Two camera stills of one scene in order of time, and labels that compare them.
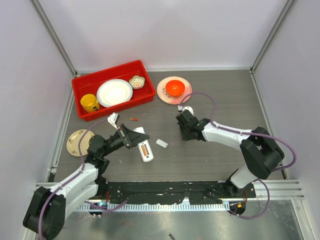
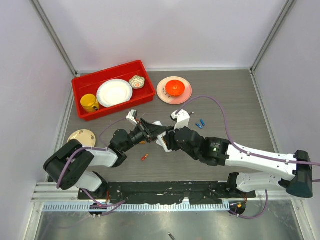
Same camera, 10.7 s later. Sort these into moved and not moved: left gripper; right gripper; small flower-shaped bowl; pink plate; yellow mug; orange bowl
Moved: left gripper; right gripper
Not moved: orange bowl; pink plate; small flower-shaped bowl; yellow mug
